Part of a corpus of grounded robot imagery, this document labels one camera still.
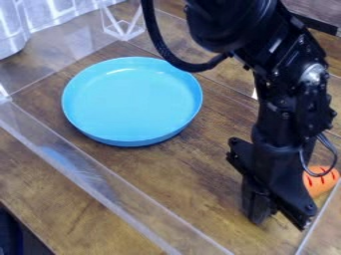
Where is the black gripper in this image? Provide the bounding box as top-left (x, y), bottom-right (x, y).
top-left (226, 127), bottom-right (317, 230)

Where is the orange toy carrot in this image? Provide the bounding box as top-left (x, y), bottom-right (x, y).
top-left (302, 165), bottom-right (340, 198)

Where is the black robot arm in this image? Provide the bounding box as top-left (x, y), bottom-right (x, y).
top-left (185, 0), bottom-right (337, 229)

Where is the blue round tray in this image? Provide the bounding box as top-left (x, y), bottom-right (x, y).
top-left (62, 57), bottom-right (202, 146)

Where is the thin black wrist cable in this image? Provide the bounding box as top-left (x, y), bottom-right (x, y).
top-left (297, 132), bottom-right (339, 178)

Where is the clear acrylic enclosure wall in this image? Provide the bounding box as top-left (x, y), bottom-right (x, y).
top-left (0, 85), bottom-right (341, 255)

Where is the black braided cable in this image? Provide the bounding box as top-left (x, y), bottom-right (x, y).
top-left (141, 0), bottom-right (232, 74)

